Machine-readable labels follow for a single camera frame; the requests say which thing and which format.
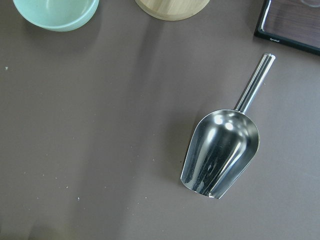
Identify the metal ice scoop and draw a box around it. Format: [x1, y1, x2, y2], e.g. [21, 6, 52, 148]
[180, 53, 276, 199]

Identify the wooden cup stand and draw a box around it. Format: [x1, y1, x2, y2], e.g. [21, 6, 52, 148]
[135, 0, 210, 21]

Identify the pale green bowl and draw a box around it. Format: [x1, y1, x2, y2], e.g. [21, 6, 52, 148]
[13, 0, 99, 32]

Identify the wire wine glass rack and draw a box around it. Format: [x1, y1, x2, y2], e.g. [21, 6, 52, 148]
[254, 0, 320, 56]

